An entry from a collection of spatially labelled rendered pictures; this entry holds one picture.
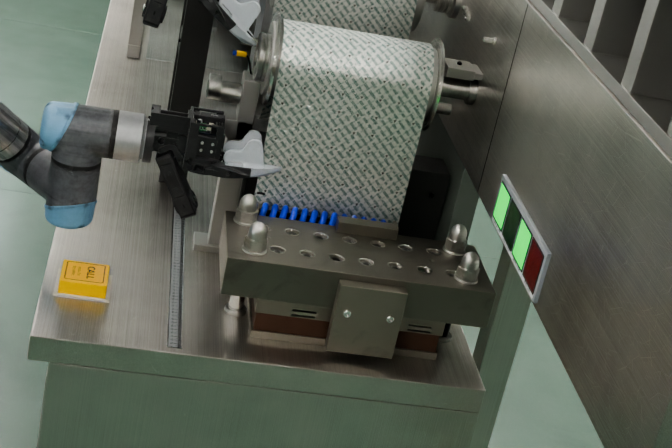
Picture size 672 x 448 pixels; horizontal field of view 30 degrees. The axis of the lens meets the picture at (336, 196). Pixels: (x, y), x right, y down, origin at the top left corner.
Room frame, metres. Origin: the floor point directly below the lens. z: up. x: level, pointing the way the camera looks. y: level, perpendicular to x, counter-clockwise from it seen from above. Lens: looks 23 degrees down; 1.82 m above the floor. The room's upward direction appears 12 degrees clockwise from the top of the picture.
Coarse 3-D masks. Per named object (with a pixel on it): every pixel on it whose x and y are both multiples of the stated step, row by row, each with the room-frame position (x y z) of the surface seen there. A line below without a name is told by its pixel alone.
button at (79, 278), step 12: (72, 264) 1.67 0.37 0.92; (84, 264) 1.68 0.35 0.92; (96, 264) 1.69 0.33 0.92; (60, 276) 1.63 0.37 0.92; (72, 276) 1.64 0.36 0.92; (84, 276) 1.64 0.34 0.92; (96, 276) 1.65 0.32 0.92; (108, 276) 1.67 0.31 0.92; (60, 288) 1.62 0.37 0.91; (72, 288) 1.62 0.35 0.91; (84, 288) 1.62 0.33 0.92; (96, 288) 1.63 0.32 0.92
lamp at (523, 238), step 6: (522, 222) 1.52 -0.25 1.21; (522, 228) 1.52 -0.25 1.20; (522, 234) 1.51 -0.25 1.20; (528, 234) 1.49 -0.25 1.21; (516, 240) 1.53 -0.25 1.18; (522, 240) 1.51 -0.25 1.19; (528, 240) 1.48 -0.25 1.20; (516, 246) 1.52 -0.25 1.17; (522, 246) 1.50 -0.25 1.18; (516, 252) 1.51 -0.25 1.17; (522, 252) 1.49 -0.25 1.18; (516, 258) 1.51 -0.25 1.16; (522, 258) 1.49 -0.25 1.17; (522, 264) 1.48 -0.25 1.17
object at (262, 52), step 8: (264, 32) 1.86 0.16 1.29; (264, 40) 1.84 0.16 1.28; (256, 48) 1.87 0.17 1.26; (264, 48) 1.83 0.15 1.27; (256, 56) 1.85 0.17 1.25; (264, 56) 1.82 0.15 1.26; (256, 64) 1.83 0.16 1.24; (264, 64) 1.82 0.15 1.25; (256, 72) 1.82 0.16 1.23; (264, 72) 1.82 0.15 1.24; (256, 80) 1.84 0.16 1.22
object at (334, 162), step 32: (288, 128) 1.80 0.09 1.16; (320, 128) 1.81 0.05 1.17; (352, 128) 1.82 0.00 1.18; (384, 128) 1.83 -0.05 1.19; (416, 128) 1.84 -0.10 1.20; (288, 160) 1.81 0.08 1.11; (320, 160) 1.81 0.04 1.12; (352, 160) 1.82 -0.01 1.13; (384, 160) 1.83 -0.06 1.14; (256, 192) 1.80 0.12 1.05; (288, 192) 1.81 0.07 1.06; (320, 192) 1.82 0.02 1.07; (352, 192) 1.83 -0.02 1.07; (384, 192) 1.84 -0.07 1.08
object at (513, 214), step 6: (510, 210) 1.58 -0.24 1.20; (516, 210) 1.56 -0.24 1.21; (510, 216) 1.58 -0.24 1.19; (516, 216) 1.55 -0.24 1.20; (510, 222) 1.57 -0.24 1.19; (516, 222) 1.55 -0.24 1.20; (504, 228) 1.59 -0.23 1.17; (510, 228) 1.56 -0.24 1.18; (516, 228) 1.54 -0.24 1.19; (504, 234) 1.58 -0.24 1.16; (510, 234) 1.56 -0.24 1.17; (510, 240) 1.55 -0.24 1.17; (510, 246) 1.54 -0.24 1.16
